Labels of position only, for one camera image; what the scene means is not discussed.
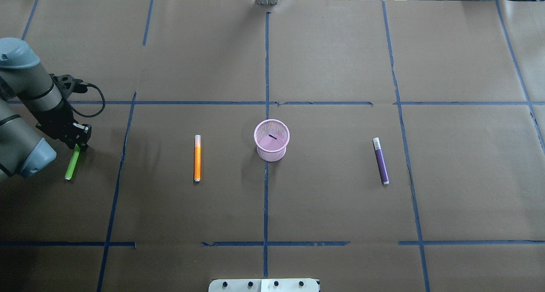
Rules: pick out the green marker pen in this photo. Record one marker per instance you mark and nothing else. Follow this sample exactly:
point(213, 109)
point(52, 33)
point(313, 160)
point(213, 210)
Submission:
point(72, 164)

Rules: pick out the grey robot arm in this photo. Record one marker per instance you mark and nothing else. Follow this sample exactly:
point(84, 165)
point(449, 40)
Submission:
point(34, 108)

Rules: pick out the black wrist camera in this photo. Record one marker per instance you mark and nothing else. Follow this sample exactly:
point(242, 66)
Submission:
point(67, 85)

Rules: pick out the purple marker pen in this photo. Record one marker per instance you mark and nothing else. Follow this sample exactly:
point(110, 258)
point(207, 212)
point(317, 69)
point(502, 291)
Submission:
point(380, 160)

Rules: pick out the orange marker pen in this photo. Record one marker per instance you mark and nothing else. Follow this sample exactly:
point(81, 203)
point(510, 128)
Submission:
point(197, 159)

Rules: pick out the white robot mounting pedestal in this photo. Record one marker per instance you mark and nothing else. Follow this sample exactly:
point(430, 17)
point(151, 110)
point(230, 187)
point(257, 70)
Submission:
point(265, 285)

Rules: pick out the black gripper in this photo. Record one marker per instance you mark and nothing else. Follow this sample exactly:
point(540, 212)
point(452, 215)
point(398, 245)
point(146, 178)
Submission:
point(56, 124)

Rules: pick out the pink mesh pen holder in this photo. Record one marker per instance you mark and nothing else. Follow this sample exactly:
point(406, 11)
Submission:
point(271, 138)

